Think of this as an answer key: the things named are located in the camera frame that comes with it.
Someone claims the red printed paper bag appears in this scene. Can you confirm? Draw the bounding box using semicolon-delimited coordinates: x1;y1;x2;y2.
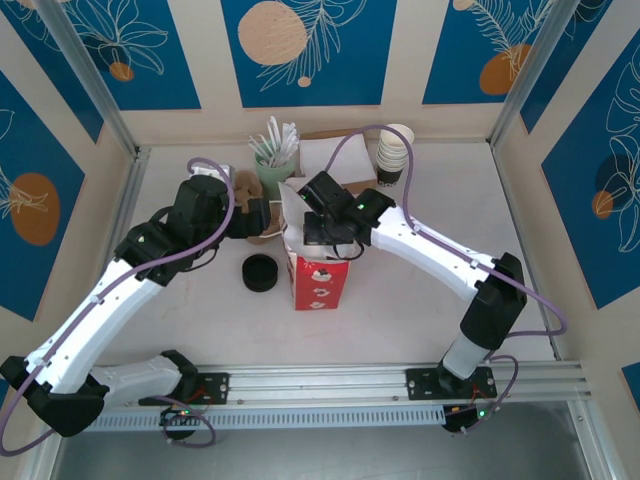
277;177;362;312

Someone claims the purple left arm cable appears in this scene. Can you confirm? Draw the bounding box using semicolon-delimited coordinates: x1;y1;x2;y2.
0;157;236;457

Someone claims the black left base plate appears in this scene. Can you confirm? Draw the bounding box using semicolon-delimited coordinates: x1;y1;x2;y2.
192;372;231;406

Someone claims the control circuit board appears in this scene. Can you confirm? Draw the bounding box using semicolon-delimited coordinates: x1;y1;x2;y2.
442;405;494;435
159;407;201;429

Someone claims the green straw holder cup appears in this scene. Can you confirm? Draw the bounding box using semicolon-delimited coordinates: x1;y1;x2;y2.
253;149;301;194

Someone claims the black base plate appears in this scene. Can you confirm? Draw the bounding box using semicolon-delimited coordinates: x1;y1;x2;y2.
405;367;496;401
192;372;231;406

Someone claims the aluminium left side rail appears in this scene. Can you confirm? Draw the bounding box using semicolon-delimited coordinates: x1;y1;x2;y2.
97;147;151;261

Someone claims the stack of brown cup carriers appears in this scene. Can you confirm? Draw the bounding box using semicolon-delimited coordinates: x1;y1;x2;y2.
233;169;287;247

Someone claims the aluminium right side rail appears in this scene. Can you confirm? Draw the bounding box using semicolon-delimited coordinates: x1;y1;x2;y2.
489;141;562;362

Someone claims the aluminium right frame post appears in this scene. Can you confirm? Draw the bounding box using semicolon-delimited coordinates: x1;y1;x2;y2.
487;0;569;149

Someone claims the left control circuit board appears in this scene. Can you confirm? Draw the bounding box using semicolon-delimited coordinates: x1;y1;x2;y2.
159;407;201;429

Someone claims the aluminium left frame post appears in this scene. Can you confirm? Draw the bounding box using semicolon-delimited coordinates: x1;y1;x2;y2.
35;0;140;157

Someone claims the slotted grey cable duct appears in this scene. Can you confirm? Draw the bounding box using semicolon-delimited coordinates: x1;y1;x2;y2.
94;407;449;434

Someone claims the stack of black cup lids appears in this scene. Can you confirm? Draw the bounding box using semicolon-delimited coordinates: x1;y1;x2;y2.
241;254;279;294

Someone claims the aluminium frame post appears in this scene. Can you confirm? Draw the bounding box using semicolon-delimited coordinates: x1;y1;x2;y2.
487;0;569;149
35;0;140;157

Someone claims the right control circuit board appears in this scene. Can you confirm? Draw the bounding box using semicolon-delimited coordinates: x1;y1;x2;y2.
442;405;494;435

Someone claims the brown napkin tray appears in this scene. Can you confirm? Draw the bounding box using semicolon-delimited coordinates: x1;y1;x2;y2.
301;129;382;197

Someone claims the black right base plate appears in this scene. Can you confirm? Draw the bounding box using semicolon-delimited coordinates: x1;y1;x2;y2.
405;367;496;401

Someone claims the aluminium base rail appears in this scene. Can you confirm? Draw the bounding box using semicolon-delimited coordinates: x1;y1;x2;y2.
97;362;591;409

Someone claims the stack of white paper cups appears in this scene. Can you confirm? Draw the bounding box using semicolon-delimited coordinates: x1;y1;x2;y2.
374;123;416;190

